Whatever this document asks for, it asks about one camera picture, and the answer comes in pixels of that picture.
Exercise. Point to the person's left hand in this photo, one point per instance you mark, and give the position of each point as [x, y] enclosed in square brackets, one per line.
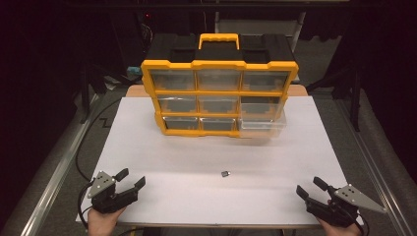
[102, 223]

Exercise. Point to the person's right hand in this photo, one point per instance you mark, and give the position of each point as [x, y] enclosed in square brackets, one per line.
[339, 230]

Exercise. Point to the set of closed clear drawers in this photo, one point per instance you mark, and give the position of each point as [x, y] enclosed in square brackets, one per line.
[218, 80]

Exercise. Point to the pulled-out clear plastic drawer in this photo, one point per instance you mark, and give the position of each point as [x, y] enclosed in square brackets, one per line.
[262, 124]

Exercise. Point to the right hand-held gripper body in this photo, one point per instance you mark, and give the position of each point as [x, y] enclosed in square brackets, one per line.
[341, 205]

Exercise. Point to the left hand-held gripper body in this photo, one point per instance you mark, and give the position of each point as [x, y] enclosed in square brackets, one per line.
[108, 198]

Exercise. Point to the small teal object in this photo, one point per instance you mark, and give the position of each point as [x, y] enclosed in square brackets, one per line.
[133, 70]

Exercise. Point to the small grey metal part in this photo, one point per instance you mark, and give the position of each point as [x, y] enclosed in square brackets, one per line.
[225, 173]

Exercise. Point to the black metal stand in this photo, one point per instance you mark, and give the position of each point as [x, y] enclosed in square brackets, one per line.
[354, 98]
[86, 95]

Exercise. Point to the yellow black organizer cabinet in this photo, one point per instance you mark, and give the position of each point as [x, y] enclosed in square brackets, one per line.
[218, 52]

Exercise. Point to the aluminium floor rail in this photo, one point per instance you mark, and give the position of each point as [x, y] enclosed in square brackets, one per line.
[373, 164]
[55, 170]

